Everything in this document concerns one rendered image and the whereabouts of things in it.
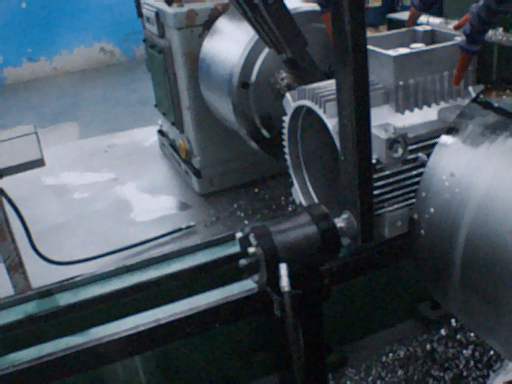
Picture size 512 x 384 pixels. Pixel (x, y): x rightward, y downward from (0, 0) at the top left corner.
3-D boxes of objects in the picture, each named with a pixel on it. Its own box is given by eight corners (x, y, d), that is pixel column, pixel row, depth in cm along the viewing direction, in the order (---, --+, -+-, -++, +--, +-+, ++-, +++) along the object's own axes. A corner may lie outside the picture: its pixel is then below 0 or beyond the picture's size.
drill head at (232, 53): (296, 97, 126) (285, -20, 115) (395, 152, 95) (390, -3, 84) (184, 125, 119) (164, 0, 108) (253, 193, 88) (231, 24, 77)
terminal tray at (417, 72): (424, 77, 78) (423, 24, 74) (478, 97, 69) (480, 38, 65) (347, 95, 74) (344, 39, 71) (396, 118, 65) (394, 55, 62)
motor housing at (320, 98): (407, 170, 88) (405, 45, 79) (495, 223, 72) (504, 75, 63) (287, 207, 82) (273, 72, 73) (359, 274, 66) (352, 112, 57)
